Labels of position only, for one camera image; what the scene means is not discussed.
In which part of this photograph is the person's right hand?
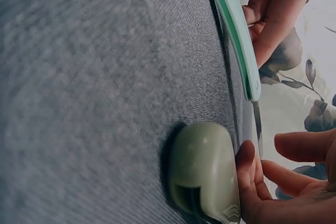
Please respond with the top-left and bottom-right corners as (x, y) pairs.
(235, 128), (336, 224)

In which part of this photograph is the person's left hand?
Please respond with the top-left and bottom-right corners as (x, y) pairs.
(217, 0), (317, 69)

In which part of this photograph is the teal handled knife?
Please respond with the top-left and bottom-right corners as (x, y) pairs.
(202, 0), (265, 162)

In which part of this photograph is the pale green rounded plastic object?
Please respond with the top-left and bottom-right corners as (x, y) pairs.
(167, 121), (242, 224)

